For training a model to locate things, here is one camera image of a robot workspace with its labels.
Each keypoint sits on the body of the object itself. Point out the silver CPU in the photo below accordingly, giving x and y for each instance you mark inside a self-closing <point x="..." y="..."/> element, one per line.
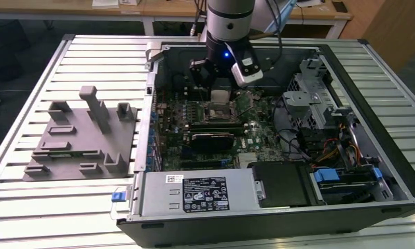
<point x="220" y="96"/>

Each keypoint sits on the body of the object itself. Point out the grey power supply unit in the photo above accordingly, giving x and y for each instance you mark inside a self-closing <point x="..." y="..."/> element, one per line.
<point x="155" y="197"/>

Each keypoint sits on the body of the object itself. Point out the small black object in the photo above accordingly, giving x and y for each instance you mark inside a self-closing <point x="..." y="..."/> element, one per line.
<point x="339" y="6"/>

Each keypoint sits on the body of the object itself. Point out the black open PC case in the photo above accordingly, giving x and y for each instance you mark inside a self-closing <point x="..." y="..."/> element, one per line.
<point x="228" y="228"/>

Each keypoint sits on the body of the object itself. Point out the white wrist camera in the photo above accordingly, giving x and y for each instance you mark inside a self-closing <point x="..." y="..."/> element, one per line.
<point x="250" y="77"/>

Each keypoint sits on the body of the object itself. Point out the silver chipset heatsink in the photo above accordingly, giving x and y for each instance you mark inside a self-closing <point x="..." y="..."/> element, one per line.
<point x="248" y="158"/>

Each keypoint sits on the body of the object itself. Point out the grey parts rack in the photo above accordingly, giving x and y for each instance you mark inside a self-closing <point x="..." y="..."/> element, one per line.
<point x="83" y="129"/>

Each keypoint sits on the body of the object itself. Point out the wooden cabinet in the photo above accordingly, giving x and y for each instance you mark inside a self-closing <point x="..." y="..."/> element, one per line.
<point x="394" y="31"/>

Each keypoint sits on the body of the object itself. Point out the silver drive cage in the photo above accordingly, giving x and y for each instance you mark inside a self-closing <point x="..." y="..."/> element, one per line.
<point x="298" y="98"/>

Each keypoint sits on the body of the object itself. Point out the green RAM stick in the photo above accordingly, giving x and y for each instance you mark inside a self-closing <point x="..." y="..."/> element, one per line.
<point x="218" y="129"/>
<point x="66" y="155"/>

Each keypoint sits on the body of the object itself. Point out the hard disk in blue carrier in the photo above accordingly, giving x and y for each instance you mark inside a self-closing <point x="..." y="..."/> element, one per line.
<point x="327" y="176"/>

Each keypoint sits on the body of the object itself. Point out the wooden desk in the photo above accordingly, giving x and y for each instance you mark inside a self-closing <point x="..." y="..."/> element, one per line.
<point x="314" y="14"/>

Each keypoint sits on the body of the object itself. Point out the blue case latch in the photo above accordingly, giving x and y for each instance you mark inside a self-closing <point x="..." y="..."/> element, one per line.
<point x="118" y="197"/>

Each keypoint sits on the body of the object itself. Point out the CPU socket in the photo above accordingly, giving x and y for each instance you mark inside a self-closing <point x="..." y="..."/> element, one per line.
<point x="216" y="111"/>

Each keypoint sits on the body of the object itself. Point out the white box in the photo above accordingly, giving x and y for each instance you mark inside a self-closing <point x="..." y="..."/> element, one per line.
<point x="128" y="2"/>
<point x="106" y="3"/>

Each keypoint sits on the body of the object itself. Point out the black plastic shroud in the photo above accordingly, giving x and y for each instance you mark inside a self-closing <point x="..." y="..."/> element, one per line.
<point x="281" y="184"/>

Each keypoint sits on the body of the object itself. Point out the black graphics card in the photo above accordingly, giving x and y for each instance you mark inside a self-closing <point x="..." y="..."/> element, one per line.
<point x="211" y="142"/>

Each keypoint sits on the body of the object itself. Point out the black expansion slot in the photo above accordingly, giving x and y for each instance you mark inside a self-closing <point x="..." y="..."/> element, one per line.
<point x="199" y="165"/>

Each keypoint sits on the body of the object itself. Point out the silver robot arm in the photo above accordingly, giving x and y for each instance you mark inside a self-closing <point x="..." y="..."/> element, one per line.
<point x="228" y="20"/>

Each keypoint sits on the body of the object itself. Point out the green motherboard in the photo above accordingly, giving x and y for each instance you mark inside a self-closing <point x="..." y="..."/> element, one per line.
<point x="267" y="145"/>

